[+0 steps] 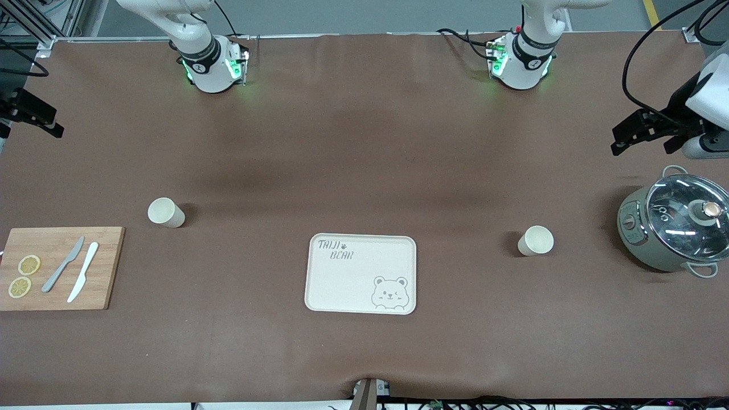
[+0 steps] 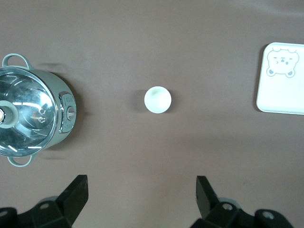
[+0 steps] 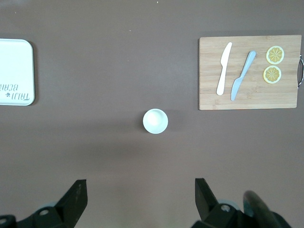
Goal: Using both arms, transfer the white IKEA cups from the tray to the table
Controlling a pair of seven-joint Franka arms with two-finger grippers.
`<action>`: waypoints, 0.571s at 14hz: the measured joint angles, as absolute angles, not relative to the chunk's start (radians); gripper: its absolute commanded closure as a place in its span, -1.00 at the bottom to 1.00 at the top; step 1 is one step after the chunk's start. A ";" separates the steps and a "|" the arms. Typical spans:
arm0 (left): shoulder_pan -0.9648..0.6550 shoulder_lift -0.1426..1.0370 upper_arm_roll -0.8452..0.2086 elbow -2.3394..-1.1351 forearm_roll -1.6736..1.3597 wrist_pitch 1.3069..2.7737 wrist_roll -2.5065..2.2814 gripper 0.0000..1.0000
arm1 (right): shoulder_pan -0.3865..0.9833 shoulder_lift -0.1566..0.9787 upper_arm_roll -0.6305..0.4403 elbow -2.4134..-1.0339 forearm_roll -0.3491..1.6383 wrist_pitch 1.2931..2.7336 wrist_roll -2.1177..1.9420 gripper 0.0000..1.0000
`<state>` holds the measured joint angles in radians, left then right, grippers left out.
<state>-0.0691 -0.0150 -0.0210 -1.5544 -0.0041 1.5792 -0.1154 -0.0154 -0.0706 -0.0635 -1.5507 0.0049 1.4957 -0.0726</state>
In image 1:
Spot aluminium frame post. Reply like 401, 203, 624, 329
683, 0, 729, 43
0, 0, 86, 58

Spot wooden cutting board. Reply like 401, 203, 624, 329
0, 227, 126, 311

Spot white IKEA cup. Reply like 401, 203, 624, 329
148, 197, 186, 229
517, 225, 555, 257

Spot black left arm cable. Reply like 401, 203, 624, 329
622, 0, 729, 123

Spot grey pot glass lid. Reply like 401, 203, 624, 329
617, 165, 729, 278

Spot cream bear print tray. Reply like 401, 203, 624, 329
304, 233, 417, 315

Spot black base cables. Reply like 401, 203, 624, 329
436, 27, 502, 61

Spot white plastic knife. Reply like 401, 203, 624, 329
67, 242, 99, 304

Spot brown table mat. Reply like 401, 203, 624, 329
0, 31, 729, 406

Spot grey plastic knife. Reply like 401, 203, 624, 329
42, 236, 85, 293

